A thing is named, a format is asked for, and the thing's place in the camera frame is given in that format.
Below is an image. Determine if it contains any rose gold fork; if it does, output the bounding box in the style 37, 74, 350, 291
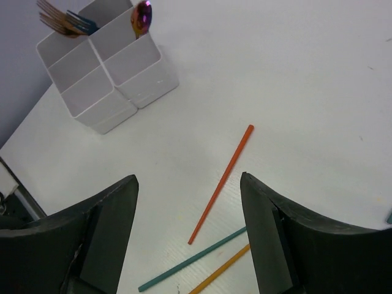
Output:
36, 1, 66, 20
39, 12, 86, 39

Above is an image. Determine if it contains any teal chopstick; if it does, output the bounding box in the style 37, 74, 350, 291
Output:
386, 212, 392, 225
138, 227, 247, 293

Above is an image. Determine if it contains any white divided utensil container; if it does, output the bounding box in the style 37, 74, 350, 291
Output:
36, 1, 179, 134

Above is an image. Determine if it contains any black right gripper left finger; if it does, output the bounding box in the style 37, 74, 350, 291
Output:
1, 175, 139, 293

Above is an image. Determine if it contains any iridescent ornate spoon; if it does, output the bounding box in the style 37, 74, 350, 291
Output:
130, 1, 153, 39

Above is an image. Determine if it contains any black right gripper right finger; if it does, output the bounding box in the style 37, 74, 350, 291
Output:
240, 172, 391, 293

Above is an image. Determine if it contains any yellow chopstick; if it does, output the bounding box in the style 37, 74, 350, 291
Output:
189, 244, 250, 294

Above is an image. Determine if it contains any teal chopstick centre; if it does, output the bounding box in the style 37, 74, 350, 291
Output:
138, 227, 247, 293

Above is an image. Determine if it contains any dark blue fork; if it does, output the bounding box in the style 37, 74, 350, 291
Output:
66, 10, 99, 36

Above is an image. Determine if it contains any orange chopstick left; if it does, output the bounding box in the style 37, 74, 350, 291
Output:
187, 124, 255, 245

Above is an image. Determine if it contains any teal chopstick right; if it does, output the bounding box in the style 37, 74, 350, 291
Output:
386, 212, 392, 225

